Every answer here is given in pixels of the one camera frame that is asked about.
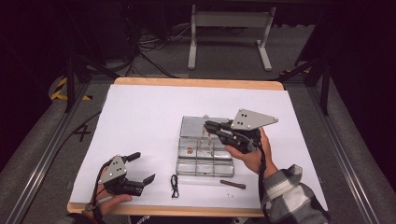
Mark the black cable piece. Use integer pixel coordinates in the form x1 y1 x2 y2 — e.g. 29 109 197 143
170 174 180 199

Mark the white metal stand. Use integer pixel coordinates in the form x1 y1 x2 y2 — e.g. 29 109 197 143
187 4 277 72

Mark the person's left hand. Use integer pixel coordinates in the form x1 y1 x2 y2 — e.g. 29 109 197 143
83 184 134 217

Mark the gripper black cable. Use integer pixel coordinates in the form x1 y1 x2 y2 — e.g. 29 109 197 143
256 145 271 224
91 166 108 224

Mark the clear compartment organizer box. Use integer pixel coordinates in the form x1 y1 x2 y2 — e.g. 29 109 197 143
176 115 235 178

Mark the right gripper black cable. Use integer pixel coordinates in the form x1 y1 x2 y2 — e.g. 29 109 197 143
256 145 271 224

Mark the aluminium floor rail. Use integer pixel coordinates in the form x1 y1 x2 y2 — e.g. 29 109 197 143
307 86 380 224
6 83 92 224

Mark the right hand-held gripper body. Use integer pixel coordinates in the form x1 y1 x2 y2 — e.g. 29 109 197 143
218 108 279 155

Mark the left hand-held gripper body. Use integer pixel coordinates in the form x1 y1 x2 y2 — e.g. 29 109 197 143
98 154 147 198

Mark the black pen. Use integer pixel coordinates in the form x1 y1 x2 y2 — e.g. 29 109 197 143
219 179 247 189

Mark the wooden table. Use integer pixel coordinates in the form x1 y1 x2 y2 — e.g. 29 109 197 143
66 77 328 218

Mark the yellow black hazard tape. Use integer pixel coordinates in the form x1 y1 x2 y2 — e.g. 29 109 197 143
50 77 93 102

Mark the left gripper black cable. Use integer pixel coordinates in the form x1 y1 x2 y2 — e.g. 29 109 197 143
91 166 108 224

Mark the tangle of floor cables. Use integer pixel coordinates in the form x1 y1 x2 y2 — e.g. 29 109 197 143
124 22 191 78

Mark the person's right hand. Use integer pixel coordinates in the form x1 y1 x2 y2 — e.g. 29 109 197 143
224 127 279 180

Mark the black metal stand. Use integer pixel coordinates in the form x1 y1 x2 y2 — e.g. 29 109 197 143
276 55 332 117
64 53 120 114

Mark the white table mat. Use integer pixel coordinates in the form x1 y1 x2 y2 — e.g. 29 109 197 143
68 83 329 210

